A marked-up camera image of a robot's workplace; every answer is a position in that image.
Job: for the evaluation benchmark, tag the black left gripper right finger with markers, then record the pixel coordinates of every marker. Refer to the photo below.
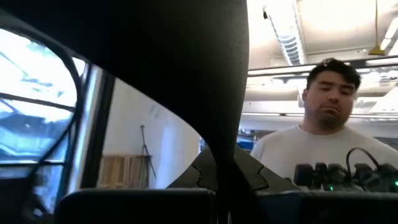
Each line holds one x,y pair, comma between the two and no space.
311,208

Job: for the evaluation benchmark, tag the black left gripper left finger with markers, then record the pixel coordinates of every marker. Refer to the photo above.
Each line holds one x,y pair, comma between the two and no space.
133,205

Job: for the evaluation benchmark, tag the large black serving spoon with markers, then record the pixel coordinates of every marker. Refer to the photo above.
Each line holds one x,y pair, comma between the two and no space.
155,46

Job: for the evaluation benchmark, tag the wooden crate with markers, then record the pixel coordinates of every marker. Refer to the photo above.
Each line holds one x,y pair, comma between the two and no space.
121,171

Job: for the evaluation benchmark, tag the person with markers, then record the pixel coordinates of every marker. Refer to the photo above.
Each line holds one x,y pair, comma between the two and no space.
311,149

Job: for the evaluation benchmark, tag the black tripod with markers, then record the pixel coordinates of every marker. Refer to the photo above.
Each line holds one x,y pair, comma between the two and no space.
143,140

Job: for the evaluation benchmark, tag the long ceiling light fixture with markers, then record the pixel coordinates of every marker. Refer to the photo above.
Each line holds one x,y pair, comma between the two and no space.
289,43

